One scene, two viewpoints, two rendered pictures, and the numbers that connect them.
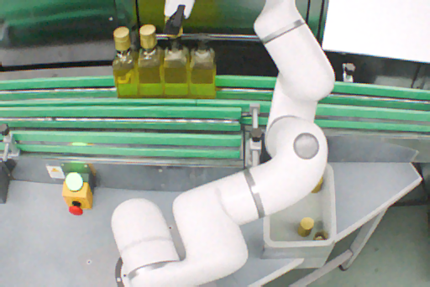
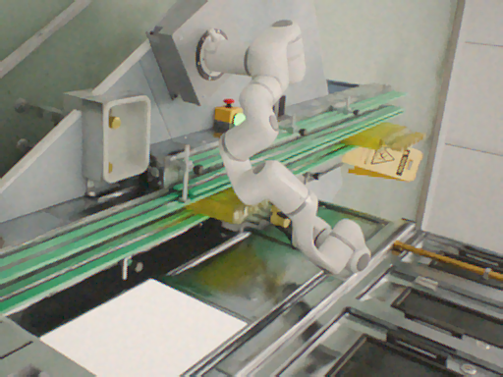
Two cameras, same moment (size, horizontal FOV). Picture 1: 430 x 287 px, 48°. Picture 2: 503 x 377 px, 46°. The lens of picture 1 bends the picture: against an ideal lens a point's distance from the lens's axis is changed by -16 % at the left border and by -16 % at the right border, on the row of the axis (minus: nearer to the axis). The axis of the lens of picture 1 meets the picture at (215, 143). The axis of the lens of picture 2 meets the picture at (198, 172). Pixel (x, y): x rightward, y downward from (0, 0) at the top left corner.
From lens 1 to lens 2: 130 cm
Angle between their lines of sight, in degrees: 48
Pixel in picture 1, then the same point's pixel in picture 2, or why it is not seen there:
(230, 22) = (223, 259)
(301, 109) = (241, 167)
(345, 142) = (96, 208)
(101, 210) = (208, 109)
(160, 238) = (293, 57)
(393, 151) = (39, 221)
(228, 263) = (275, 44)
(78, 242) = not seen: hidden behind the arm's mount
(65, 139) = not seen: hidden behind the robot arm
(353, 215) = (61, 144)
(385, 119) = (86, 236)
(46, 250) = not seen: hidden behind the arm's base
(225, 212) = (277, 79)
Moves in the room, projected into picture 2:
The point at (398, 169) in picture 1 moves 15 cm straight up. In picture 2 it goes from (12, 210) to (50, 229)
